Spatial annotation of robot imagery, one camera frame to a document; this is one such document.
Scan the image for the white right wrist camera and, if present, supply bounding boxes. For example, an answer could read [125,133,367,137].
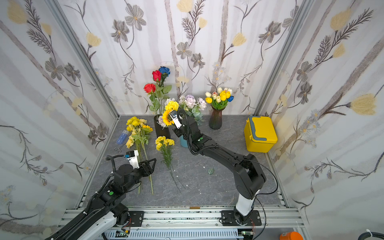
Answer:
[169,110,182,129]

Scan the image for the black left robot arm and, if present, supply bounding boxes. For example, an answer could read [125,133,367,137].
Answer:
[47,151,157,240]

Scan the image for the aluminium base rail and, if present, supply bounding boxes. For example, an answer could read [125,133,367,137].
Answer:
[56,205,307,240]

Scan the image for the small metal scissors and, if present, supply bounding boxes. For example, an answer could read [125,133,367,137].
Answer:
[114,145,123,154]

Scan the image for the black vase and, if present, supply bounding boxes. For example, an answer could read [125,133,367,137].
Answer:
[154,116,171,139]

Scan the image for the single yellow marigold stem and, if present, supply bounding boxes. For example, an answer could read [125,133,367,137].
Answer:
[162,139,181,192]

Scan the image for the small sunflower stem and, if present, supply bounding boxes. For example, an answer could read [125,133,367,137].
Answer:
[163,109,174,127]

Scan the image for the mixed tulip sunflower bouquet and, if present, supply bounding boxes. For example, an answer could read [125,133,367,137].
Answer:
[205,87,234,111]

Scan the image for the yellow lidded box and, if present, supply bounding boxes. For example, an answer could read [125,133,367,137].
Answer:
[244,116,278,153]

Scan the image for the small green fallen leaf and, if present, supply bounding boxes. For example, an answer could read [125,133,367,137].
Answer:
[208,168,215,175]

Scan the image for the orange object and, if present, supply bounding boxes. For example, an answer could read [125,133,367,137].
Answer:
[279,232,304,240]

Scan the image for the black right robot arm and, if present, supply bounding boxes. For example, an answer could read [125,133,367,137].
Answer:
[169,109,270,226]

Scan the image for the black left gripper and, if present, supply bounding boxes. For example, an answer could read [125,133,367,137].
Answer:
[122,158,157,195]

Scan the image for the dark glass vase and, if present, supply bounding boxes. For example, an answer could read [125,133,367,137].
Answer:
[209,109,223,130]

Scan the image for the blue pill organizer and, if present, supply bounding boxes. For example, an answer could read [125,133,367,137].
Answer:
[116,130,130,145]

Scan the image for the red rose bouquet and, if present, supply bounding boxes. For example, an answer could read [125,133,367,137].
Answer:
[144,66,172,117]

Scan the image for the yellow rose bunch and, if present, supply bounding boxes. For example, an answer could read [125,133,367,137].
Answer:
[125,116,154,195]

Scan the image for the yellow marigold bouquet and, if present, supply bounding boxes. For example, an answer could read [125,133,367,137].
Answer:
[157,94,208,128]

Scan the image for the teal vase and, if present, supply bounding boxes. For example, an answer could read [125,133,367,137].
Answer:
[180,136,188,148]

